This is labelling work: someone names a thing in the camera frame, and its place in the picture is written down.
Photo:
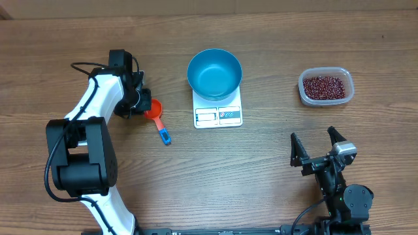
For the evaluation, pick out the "white digital kitchen scale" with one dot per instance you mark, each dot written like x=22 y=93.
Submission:
x=217 y=114

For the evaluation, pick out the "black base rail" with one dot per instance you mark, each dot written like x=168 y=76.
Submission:
x=283 y=230

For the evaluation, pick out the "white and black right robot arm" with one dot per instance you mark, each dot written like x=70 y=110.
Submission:
x=348 y=205

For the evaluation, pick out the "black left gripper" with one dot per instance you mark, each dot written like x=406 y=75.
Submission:
x=146 y=94

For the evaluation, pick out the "orange scoop with blue handle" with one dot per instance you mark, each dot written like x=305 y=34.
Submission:
x=155 y=114

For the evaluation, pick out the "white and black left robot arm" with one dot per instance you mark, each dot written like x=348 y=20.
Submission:
x=82 y=164

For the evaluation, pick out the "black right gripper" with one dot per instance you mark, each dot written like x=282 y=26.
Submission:
x=300 y=158

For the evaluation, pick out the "red beans in container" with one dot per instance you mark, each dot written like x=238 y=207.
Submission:
x=324 y=88

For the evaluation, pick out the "clear plastic container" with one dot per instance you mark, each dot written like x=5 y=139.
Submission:
x=338 y=72

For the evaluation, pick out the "blue metal bowl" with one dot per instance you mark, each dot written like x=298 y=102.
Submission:
x=214 y=74

